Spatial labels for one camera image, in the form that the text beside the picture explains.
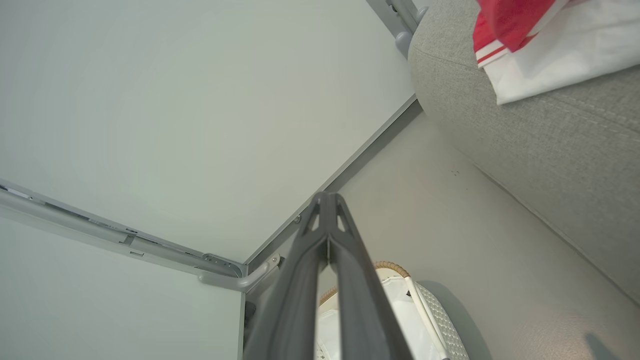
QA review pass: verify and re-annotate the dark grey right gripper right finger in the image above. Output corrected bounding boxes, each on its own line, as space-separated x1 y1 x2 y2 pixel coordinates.
327 192 416 360

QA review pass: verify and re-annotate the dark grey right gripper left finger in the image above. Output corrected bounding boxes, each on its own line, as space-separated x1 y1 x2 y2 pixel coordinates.
243 192 332 360

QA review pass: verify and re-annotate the red and white shirt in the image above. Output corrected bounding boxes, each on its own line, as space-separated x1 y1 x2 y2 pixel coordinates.
472 0 640 106

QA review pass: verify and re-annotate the grey fabric sofa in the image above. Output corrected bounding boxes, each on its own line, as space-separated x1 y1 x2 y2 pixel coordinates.
408 0 640 307

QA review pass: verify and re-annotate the white fabric basket liner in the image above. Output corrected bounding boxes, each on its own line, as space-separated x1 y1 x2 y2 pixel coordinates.
316 276 447 360

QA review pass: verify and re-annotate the long grey partition foot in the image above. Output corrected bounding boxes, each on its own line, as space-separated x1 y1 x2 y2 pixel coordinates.
198 252 282 293

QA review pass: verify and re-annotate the white wicker-rimmed laundry basket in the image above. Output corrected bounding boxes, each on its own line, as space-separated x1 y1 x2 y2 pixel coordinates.
316 261 471 360

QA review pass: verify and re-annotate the grey partition base rail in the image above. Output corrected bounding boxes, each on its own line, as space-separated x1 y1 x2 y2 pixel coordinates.
245 94 424 273

